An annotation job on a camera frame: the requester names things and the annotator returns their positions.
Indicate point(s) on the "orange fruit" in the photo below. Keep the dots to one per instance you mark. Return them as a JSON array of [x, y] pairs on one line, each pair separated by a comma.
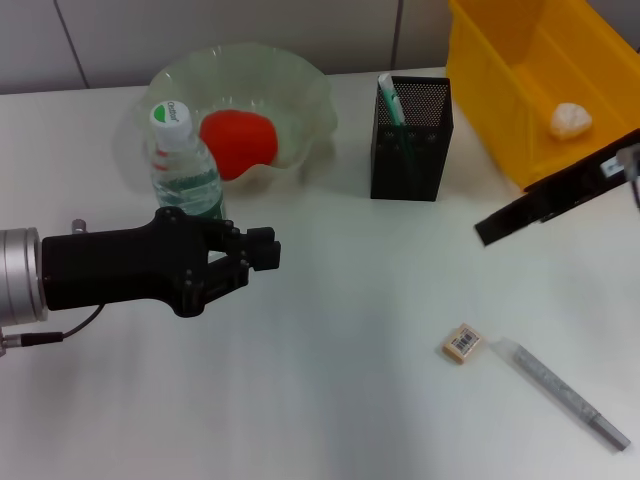
[[240, 142]]

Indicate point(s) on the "pale green glass fruit plate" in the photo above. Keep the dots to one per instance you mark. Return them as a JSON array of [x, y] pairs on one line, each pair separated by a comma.
[[295, 95]]

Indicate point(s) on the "black mesh pen holder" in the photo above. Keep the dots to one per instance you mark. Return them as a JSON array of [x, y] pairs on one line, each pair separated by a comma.
[[405, 170]]

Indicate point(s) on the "grey pen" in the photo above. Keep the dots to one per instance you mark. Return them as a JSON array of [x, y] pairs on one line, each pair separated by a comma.
[[560, 387]]

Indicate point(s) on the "clear water bottle green label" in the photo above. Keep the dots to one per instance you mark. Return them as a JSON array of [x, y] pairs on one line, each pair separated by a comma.
[[185, 175]]

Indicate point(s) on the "mint green utility knife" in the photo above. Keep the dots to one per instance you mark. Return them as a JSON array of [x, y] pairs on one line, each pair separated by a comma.
[[392, 100]]

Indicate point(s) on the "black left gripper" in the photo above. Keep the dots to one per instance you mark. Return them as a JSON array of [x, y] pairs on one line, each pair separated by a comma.
[[115, 265]]

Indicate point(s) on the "beige eraser with barcode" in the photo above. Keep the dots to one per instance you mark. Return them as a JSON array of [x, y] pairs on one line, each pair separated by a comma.
[[462, 342]]

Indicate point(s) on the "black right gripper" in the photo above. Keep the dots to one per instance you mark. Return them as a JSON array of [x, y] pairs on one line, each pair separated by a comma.
[[580, 185]]

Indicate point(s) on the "white paper ball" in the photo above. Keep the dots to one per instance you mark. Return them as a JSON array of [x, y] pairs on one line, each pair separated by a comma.
[[570, 121]]

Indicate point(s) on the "yellow plastic bin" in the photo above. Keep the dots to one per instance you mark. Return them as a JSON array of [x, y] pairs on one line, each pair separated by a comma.
[[525, 75]]

